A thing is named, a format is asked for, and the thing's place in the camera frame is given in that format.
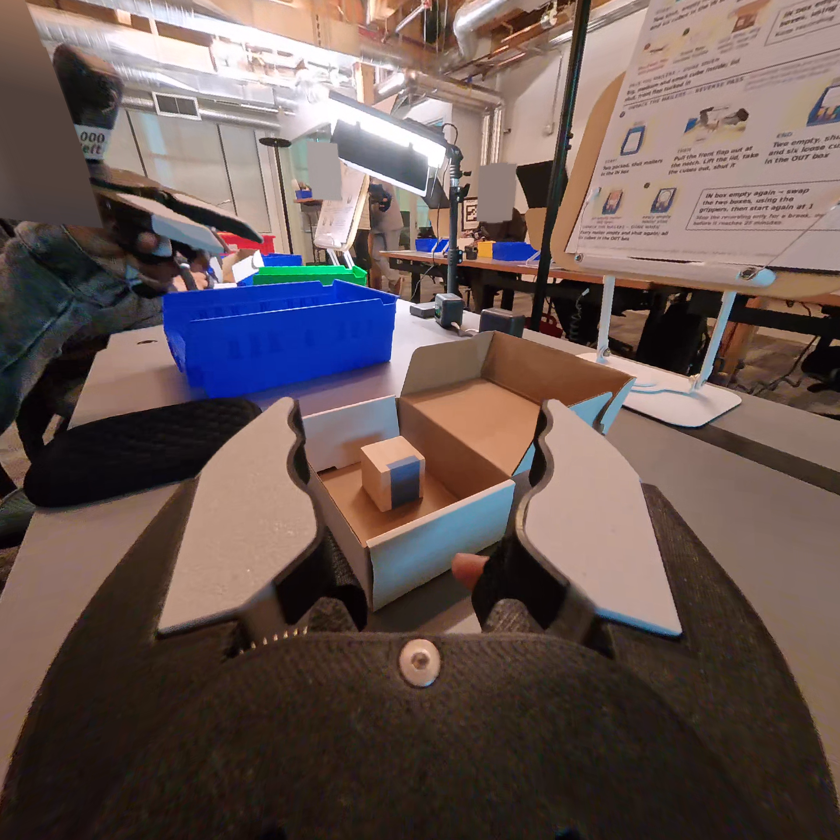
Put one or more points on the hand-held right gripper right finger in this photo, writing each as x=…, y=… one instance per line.
x=590, y=531

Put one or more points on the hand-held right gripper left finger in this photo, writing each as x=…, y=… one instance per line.
x=243, y=525

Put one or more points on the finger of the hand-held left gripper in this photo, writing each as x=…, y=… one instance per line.
x=187, y=235
x=197, y=211

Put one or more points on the large natural wooden block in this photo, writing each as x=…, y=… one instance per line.
x=377, y=472

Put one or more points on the person's left forearm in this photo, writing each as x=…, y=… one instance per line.
x=52, y=295

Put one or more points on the grey desk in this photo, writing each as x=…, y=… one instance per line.
x=722, y=525

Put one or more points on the person's right hand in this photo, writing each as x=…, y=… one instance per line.
x=467, y=568

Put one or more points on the red plastic bin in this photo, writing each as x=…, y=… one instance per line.
x=253, y=243

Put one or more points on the small white cardboard box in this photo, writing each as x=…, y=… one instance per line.
x=241, y=269

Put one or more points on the black floor lamp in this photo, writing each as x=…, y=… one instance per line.
x=282, y=197

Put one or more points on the green plastic bin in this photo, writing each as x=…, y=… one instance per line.
x=308, y=275

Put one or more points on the black mesh wrist pad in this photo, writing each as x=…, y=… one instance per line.
x=131, y=446

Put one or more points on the white sign board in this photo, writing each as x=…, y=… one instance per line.
x=338, y=223

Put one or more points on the white stand base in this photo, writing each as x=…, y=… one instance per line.
x=689, y=407

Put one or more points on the studio light panel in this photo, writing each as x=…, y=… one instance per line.
x=387, y=148

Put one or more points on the large dark container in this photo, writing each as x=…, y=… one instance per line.
x=502, y=323

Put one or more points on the small blue plastic bin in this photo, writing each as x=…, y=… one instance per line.
x=513, y=250
x=432, y=245

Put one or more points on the small grey device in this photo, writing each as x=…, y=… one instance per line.
x=423, y=310

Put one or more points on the long wooden table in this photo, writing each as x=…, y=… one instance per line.
x=590, y=274

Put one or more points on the black light stand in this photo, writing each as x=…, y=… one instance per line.
x=454, y=229

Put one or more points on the small dark container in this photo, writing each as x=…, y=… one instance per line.
x=449, y=310

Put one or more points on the small yellow plastic bin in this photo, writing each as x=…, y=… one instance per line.
x=485, y=249

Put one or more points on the black vertical pole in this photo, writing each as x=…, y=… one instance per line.
x=558, y=164

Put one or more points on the instruction sign board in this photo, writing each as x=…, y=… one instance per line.
x=709, y=131

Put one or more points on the wall air vent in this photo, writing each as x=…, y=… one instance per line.
x=176, y=105

